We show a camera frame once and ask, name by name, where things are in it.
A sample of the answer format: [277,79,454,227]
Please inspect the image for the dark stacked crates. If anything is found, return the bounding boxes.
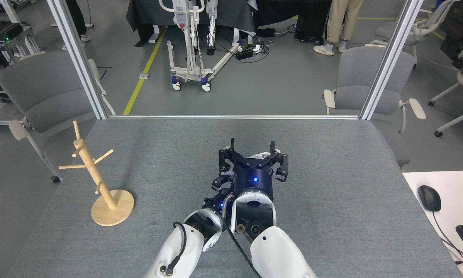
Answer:
[440,0,463,71]

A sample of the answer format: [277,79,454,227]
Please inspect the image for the dark grey table cloth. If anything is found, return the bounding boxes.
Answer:
[126,0,257,47]

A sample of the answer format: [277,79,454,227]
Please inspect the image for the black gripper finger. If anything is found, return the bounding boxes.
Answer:
[218,138,251,172]
[211,172,236,190]
[258,141,289,182]

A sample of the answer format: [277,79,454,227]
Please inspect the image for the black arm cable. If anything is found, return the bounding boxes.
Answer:
[166,221,188,276]
[220,193,263,278]

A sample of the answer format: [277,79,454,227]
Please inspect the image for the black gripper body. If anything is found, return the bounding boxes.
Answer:
[234,165,274,199]
[204,189,235,219]

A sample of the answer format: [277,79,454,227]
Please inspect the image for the grey chair with beige armrests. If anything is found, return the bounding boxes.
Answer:
[323,44,427,170]
[0,51,116,184]

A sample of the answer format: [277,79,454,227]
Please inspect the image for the wooden cup rack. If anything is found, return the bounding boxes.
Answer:
[58,120,135,227]

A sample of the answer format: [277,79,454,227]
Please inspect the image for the white stand on wheels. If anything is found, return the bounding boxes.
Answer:
[158,0,244,92]

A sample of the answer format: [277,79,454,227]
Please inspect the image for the black computer mouse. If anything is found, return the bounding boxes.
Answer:
[417,185,442,212]

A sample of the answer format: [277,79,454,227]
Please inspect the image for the silver aluminium post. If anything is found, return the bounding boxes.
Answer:
[359,0,425,121]
[46,0,109,120]

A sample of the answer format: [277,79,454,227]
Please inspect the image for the black mouse cable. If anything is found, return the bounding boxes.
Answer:
[432,210,463,271]

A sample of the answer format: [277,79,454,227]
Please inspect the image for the black case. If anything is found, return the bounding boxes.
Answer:
[295,12,329,44]

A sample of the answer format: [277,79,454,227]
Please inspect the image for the metal equipment cart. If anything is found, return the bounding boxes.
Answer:
[0,21,42,105]

